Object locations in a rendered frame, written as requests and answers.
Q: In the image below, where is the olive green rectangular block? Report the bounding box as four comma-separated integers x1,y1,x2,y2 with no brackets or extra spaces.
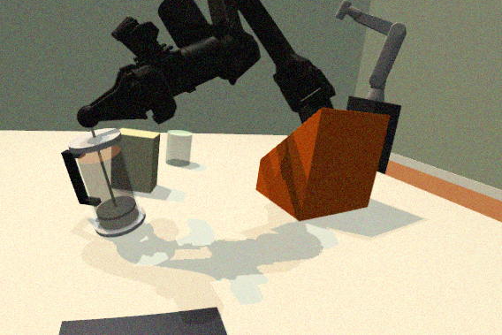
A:
119,128,160,194

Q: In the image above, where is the glass french press with black handle and plunger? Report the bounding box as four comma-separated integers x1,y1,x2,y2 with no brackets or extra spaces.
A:
61,105,146,238

